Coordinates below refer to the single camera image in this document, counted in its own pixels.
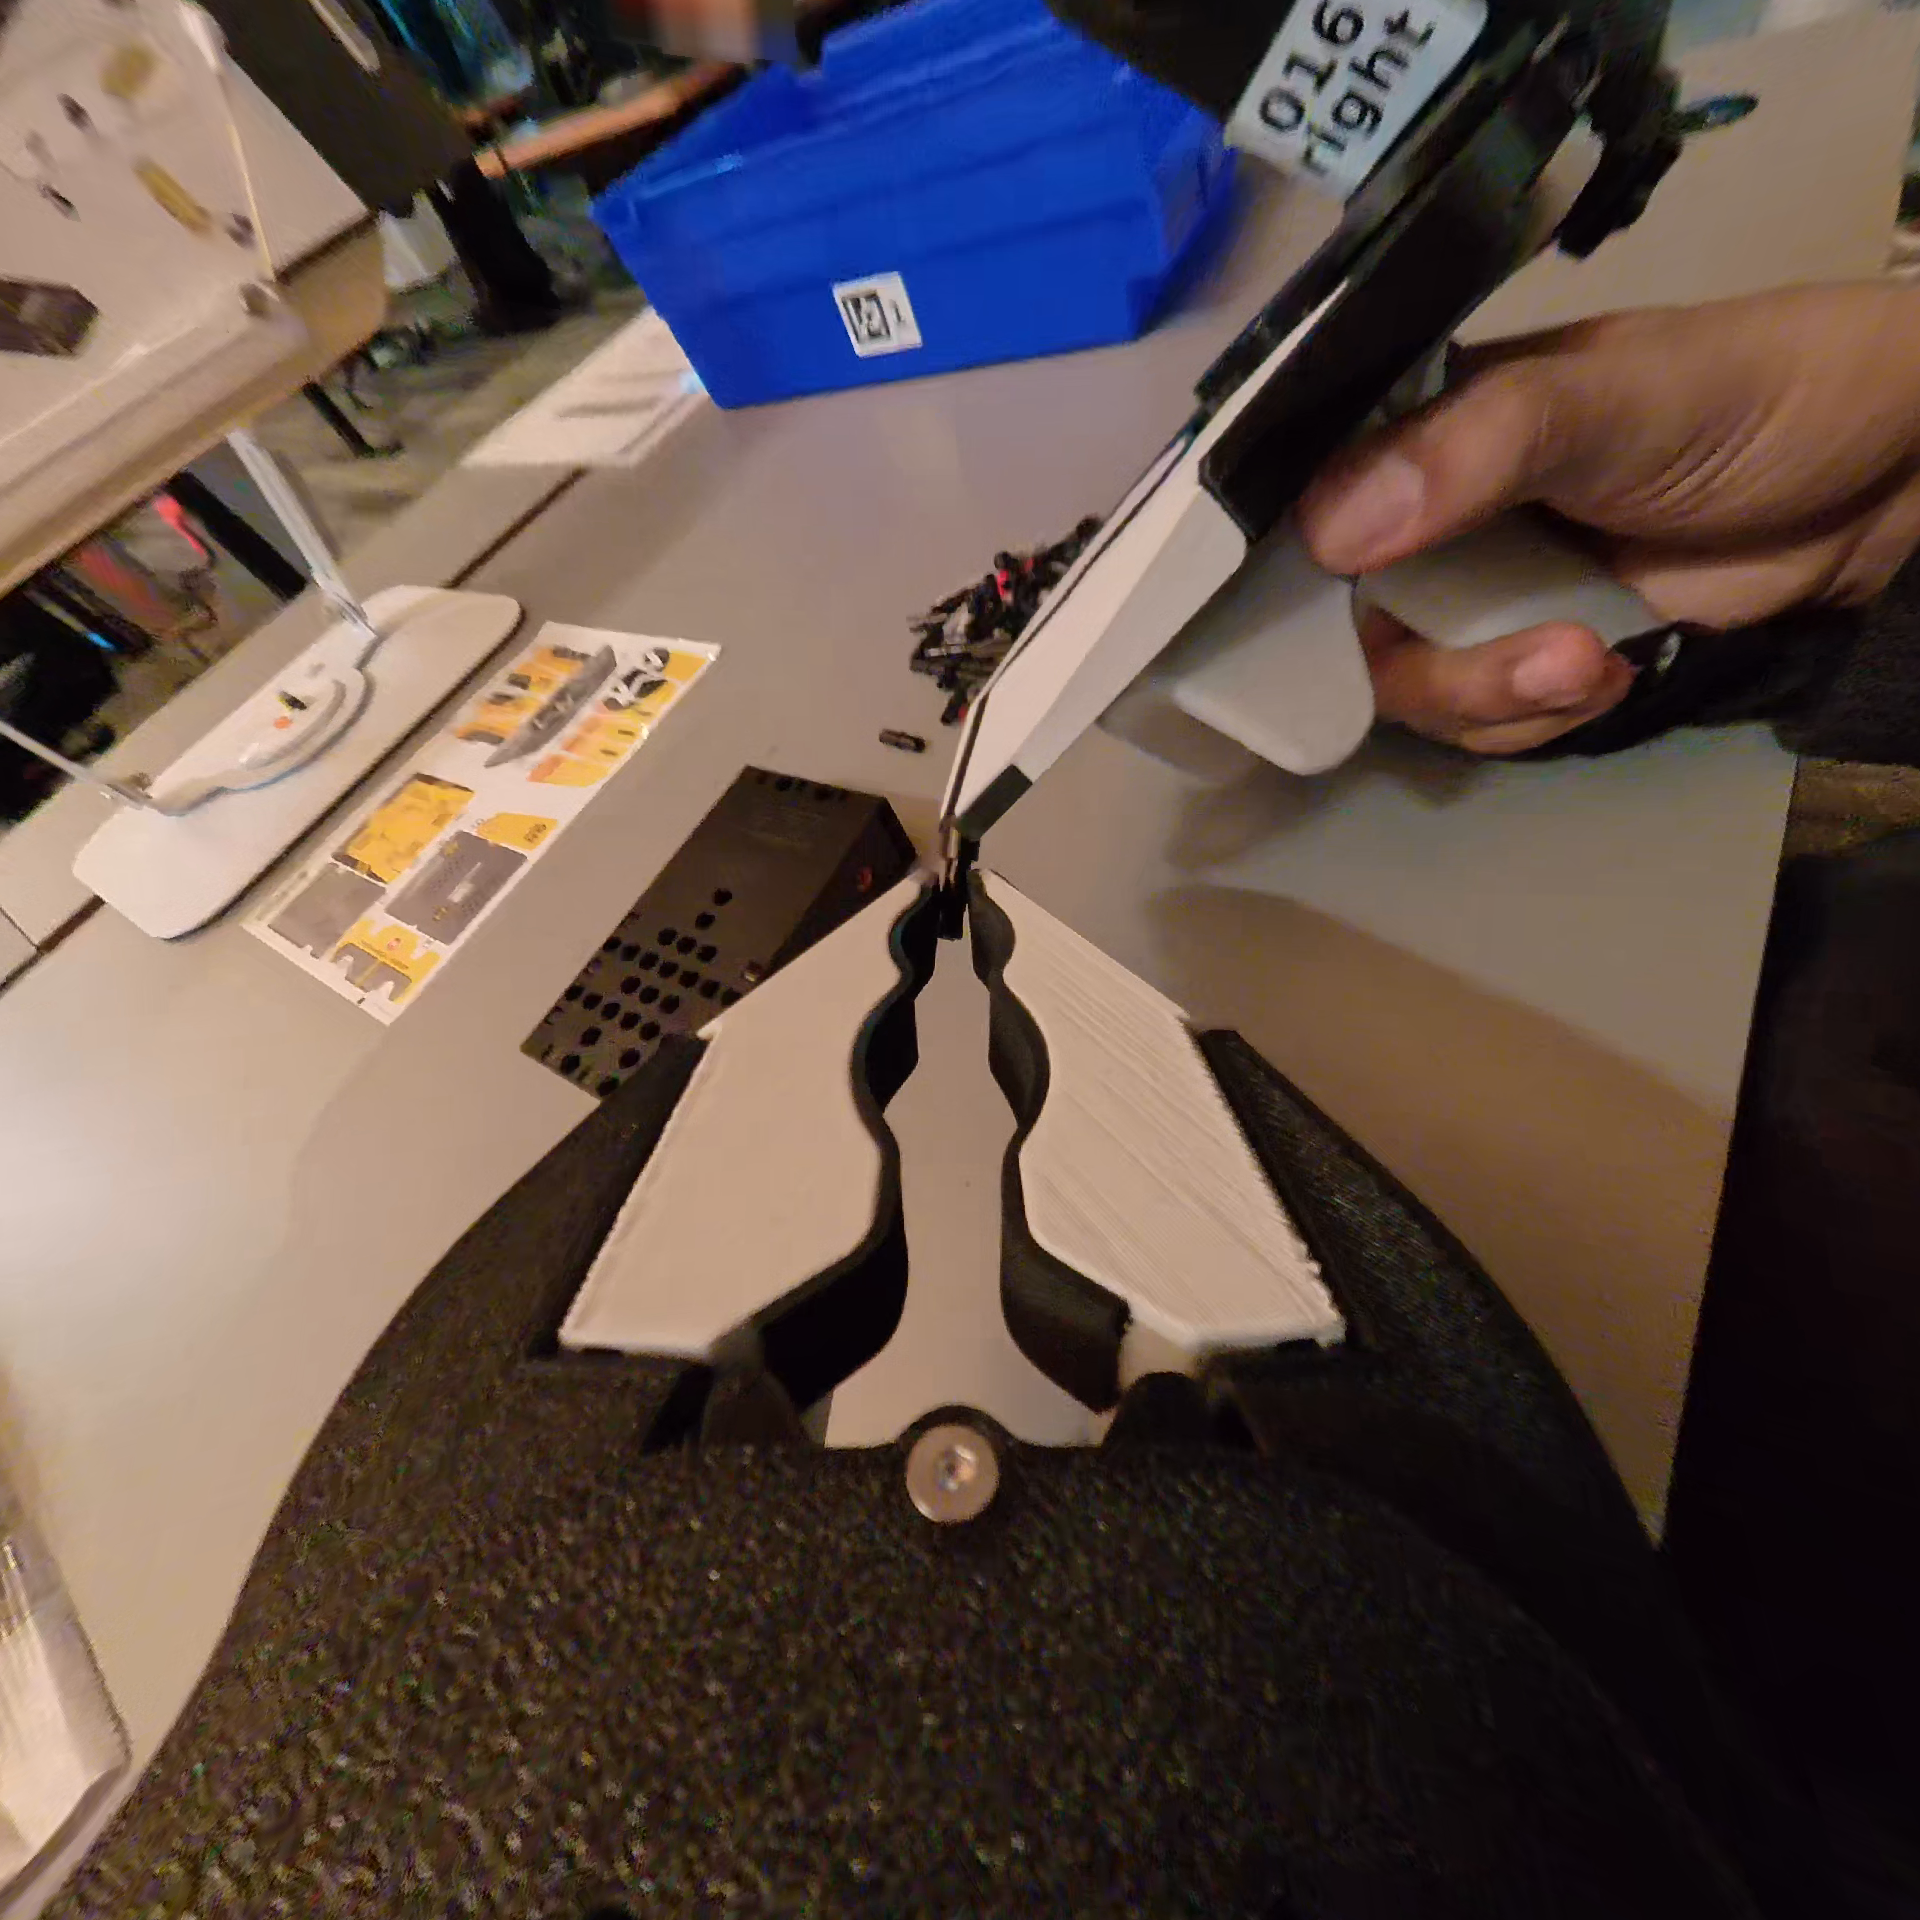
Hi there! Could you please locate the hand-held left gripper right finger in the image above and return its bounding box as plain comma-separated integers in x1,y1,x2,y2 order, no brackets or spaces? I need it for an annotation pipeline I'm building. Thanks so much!
963,868,1346,1415

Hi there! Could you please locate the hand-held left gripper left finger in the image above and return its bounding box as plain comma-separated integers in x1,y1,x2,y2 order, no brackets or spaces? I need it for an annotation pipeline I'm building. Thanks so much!
557,874,938,1410

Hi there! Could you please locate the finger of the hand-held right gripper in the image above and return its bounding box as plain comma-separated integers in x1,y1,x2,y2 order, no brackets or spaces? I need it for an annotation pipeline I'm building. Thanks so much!
938,407,1249,844

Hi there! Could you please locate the pile of small plastic pins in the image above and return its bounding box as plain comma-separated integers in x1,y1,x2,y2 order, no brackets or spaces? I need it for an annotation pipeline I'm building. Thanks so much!
906,514,1105,730

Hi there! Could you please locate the black perforated plastic block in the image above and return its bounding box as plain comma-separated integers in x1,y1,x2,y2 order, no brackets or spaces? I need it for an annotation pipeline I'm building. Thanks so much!
522,763,920,1105

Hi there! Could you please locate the person's right hand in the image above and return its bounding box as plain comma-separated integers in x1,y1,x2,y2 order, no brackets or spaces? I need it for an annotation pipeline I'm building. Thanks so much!
1296,279,1920,755

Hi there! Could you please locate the blue plastic bin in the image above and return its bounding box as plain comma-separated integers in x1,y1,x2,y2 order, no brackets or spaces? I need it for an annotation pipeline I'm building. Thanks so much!
591,0,1242,412

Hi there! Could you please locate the yellow grey sticker sheet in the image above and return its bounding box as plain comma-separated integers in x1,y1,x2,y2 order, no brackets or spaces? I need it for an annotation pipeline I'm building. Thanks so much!
242,635,723,1026

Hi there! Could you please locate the paper in clear sleeve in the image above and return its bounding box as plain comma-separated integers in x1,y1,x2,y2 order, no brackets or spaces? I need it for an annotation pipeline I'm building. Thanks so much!
463,306,711,474

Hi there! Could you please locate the clear plastic bag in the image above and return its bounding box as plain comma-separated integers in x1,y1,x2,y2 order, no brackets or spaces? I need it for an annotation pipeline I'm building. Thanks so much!
0,1499,133,1870

